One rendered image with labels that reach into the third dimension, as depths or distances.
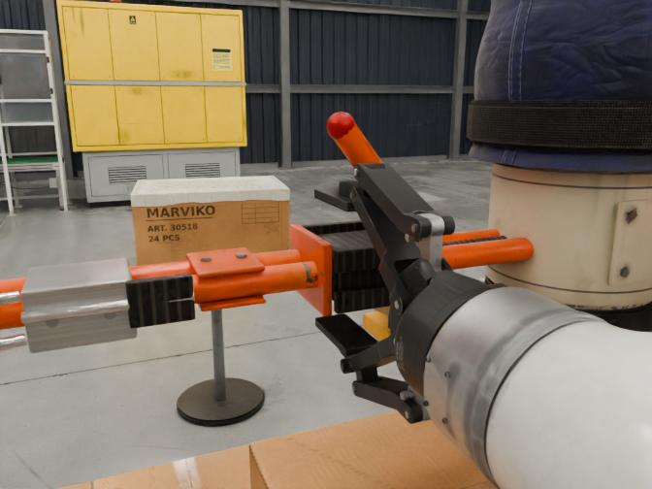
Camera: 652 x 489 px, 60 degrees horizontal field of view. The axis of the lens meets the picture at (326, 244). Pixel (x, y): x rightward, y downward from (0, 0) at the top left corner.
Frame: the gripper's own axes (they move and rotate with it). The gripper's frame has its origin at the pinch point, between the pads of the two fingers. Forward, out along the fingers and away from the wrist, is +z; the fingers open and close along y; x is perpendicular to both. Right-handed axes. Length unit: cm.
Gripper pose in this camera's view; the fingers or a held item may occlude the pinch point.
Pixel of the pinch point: (338, 262)
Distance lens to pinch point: 49.0
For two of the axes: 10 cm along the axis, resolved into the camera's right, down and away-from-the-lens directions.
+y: 0.0, 9.7, 2.5
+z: -3.8, -2.3, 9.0
